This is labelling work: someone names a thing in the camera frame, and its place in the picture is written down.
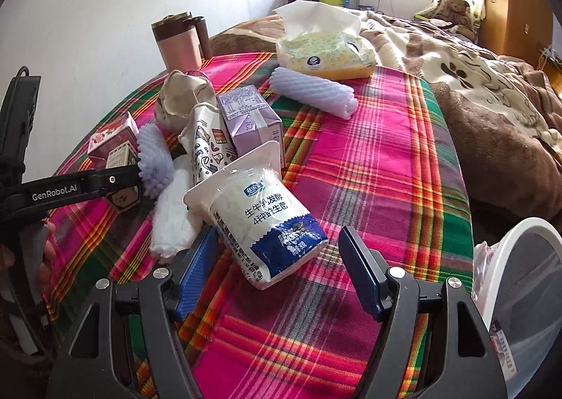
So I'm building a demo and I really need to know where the purple drink carton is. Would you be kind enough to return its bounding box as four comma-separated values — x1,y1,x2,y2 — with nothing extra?
216,85,286,171

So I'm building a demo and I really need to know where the brown teddy bear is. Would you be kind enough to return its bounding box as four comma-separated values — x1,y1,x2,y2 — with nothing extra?
432,0,477,40

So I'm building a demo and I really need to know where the crumpled beige paper bag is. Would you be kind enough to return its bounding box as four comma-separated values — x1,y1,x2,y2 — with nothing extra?
155,70,218,134

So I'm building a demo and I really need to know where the patterned white snack bag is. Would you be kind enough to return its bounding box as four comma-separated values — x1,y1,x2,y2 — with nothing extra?
180,103,240,187

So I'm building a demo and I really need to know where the yellow tissue pack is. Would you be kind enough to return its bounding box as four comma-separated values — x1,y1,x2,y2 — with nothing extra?
271,0,377,78

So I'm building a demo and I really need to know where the fanned purple foam net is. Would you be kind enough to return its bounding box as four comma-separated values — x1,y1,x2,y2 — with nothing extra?
137,123,175,198

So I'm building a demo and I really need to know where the brown paw print blanket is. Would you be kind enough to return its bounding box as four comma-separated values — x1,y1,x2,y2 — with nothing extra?
208,8,562,228

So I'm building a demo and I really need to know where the person's left hand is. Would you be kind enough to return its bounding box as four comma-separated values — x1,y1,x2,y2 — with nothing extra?
39,222,57,295

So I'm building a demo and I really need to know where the clear plastic bin liner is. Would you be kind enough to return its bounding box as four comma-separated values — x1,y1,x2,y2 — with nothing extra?
473,228,562,386

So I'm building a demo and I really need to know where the brown hexagonal small box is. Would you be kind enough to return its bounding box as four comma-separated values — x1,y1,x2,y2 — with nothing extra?
106,186,143,212

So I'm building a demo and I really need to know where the pink plaid blanket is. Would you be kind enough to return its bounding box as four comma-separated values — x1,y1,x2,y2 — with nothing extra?
46,52,475,399

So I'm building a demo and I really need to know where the white foam net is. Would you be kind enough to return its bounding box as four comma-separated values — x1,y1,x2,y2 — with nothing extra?
149,157,207,263

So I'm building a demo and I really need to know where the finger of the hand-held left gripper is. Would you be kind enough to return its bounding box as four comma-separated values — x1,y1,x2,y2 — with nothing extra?
85,163,145,202

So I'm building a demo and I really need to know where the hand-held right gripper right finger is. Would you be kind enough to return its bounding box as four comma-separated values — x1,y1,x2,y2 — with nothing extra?
338,225,510,399

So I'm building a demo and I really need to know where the wooden headboard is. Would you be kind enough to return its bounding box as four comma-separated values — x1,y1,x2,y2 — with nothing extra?
533,54,562,97

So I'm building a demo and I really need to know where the pink small drink carton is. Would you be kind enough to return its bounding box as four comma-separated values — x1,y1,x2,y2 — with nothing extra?
87,111,142,169

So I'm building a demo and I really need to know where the white trash bin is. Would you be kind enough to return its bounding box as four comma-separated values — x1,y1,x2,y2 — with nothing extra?
472,217,562,399

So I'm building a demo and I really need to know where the white blue milk pouch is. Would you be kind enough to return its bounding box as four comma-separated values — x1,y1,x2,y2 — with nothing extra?
183,141,329,291

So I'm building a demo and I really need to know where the pink tumbler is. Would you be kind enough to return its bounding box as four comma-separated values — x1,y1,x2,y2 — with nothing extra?
151,15,203,74

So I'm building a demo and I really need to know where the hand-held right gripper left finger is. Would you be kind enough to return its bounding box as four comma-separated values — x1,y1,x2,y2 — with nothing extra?
48,227,221,399

